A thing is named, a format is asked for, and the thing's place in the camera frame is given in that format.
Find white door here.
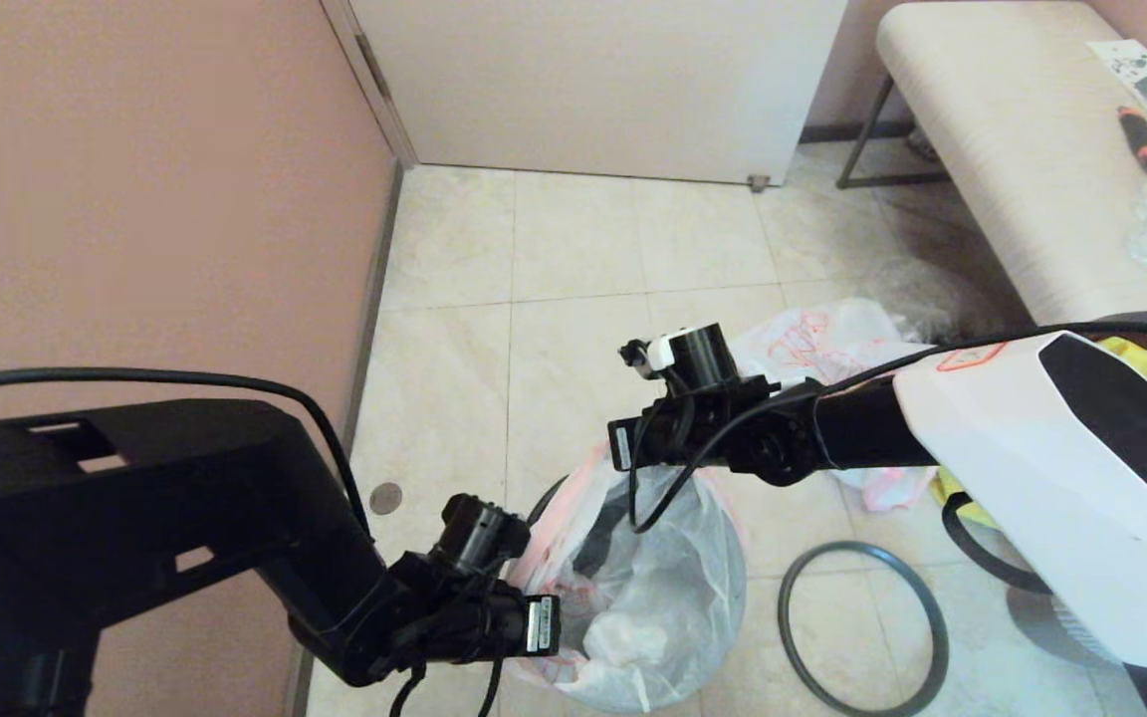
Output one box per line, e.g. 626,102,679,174
349,0,848,188

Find black white printed paper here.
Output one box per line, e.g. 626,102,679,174
1088,38,1147,120

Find grey door frame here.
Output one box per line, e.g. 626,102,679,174
323,0,420,170

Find black round trash bin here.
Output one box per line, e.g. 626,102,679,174
526,473,654,579

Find used white red plastic bag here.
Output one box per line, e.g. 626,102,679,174
731,297,938,513

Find white red-print plastic bag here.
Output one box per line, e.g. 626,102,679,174
506,446,749,714

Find grey bin rim ring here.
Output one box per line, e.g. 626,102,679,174
778,541,950,716

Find white wood bench metal legs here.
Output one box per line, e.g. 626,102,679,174
837,0,1147,325

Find clear plastic bag dark contents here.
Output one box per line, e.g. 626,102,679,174
872,257,1008,345

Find orange black hand tool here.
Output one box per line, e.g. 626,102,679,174
1118,105,1147,175

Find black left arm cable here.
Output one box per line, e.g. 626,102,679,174
0,366,507,717

